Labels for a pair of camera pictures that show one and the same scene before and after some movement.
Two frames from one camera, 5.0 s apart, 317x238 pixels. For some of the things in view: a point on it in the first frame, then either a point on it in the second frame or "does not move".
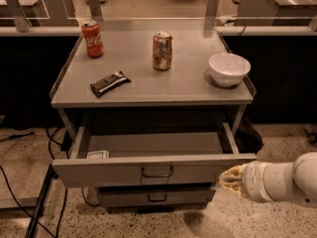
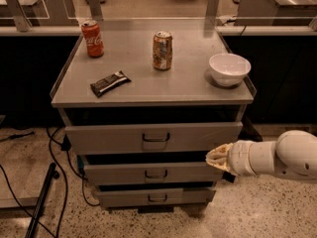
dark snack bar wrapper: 103,84 does not move
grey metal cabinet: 155,129 does not move
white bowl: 228,68 does not move
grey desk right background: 277,5 does not move
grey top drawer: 97,170 to 151,139
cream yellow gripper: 254,179 to 243,158
